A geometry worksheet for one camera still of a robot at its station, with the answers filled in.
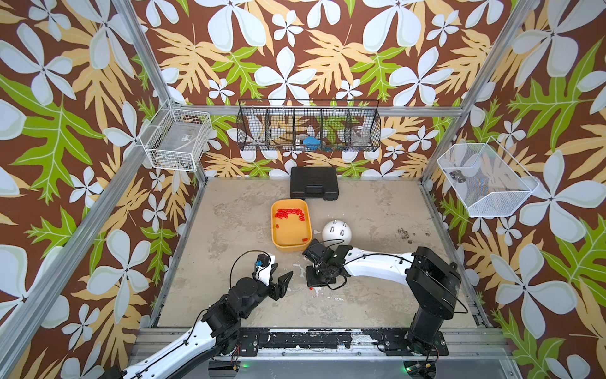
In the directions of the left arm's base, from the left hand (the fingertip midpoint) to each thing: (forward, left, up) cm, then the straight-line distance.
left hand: (286, 267), depth 79 cm
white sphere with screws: (+14, -19, -1) cm, 23 cm away
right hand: (-2, -7, -10) cm, 12 cm away
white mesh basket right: (+27, -71, +16) cm, 78 cm away
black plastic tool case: (+47, -11, -7) cm, 49 cm away
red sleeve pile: (+31, +4, -11) cm, 33 cm away
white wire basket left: (+40, +42, +23) cm, 62 cm away
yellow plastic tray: (+24, 0, -11) cm, 26 cm away
